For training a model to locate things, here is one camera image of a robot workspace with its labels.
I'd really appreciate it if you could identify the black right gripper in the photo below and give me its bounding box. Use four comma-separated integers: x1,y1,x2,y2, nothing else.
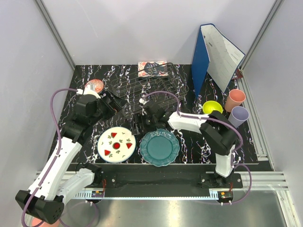
132,113,158,135

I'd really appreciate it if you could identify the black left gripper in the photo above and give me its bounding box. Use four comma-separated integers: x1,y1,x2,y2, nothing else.
90,88,128,125

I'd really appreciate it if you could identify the white plate with red pattern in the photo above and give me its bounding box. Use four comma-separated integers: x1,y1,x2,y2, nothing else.
97,127,136,163

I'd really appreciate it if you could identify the blue white patterned bowl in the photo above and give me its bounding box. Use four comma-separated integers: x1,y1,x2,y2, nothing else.
85,79,104,93

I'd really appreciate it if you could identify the teal scalloped plate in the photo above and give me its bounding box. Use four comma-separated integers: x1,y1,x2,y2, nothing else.
140,129,180,167

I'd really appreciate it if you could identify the wire dish rack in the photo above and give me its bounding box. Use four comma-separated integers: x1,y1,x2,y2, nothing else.
109,63,189,119

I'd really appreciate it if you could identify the yellow-green bowl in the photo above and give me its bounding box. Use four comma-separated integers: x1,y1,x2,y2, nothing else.
202,101,223,114

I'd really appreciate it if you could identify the lavender plastic cup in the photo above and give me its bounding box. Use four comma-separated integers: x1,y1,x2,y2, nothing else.
228,106,249,128

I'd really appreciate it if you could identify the pink plastic cup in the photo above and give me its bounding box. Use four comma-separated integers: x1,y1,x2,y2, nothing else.
224,89,246,113

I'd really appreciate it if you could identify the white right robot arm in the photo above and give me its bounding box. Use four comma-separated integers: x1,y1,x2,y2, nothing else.
133,103,243,188

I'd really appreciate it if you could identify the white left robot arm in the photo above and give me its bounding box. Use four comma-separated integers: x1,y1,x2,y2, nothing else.
15,89,127,227

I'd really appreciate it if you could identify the little women book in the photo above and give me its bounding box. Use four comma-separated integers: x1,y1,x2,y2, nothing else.
138,61,168,78

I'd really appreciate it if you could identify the blue file binder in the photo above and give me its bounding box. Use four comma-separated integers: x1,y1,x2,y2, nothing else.
191,23,245,97

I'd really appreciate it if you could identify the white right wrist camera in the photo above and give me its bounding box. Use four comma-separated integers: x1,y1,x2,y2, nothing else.
139,98,148,106

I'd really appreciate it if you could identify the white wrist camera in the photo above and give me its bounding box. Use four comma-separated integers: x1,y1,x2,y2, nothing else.
76,84,101,99
139,98,148,106

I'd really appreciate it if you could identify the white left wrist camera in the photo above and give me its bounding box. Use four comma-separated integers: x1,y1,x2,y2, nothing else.
76,84,101,99

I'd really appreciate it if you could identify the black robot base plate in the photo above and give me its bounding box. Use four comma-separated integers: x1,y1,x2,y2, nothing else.
93,163,243,189

